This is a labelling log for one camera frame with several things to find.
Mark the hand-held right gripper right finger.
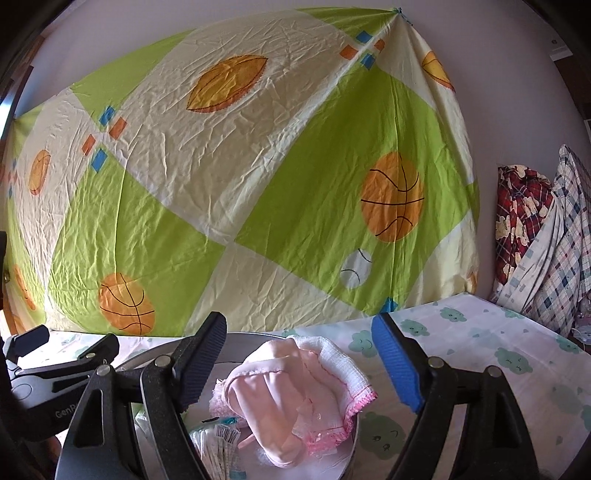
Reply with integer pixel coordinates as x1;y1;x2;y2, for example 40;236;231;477
370;313;541;480

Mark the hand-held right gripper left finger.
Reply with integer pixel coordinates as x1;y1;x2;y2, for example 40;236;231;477
54;311;228;480

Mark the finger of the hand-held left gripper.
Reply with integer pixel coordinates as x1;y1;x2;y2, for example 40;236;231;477
28;332;122;378
2;324;51;366

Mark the round blue tin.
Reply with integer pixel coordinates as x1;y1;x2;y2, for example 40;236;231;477
113;331;363;480

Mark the white towel with pink stitching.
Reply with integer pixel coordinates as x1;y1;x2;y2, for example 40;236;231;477
277;335;377;460

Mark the pale pink garment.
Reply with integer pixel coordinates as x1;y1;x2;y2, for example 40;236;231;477
226;342;333;469

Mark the clear plastic bag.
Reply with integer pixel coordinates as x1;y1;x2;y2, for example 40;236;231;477
187;413;243;480

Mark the cloud-print bed sheet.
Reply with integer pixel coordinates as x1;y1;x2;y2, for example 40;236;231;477
28;293;591;480

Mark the red plaid bear-print quilt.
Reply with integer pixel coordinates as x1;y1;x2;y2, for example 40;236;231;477
492;164;555;301

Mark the white blue plaid quilt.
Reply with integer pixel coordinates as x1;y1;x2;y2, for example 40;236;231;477
489;145;591;342

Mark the green cream ball-print wall sheet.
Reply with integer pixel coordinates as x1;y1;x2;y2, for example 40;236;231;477
0;7;481;337

